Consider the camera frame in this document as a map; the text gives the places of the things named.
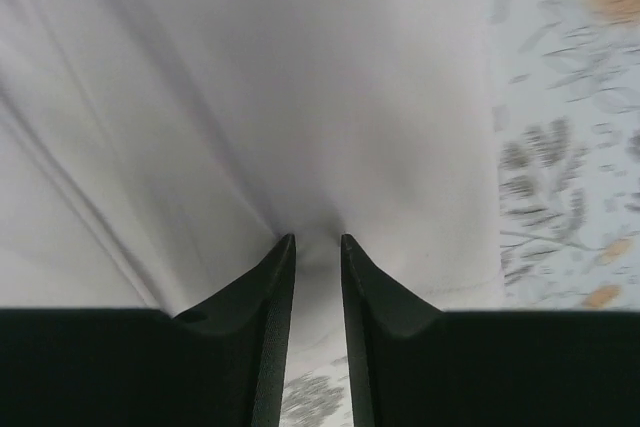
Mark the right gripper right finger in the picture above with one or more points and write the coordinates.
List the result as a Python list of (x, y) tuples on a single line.
[(411, 364)]

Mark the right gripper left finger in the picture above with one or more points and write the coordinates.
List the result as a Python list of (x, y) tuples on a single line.
[(219, 363)]

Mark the white t shirt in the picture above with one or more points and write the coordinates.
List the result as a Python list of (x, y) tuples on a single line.
[(152, 151)]

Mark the floral table cloth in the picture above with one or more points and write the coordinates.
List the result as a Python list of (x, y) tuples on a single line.
[(570, 122)]

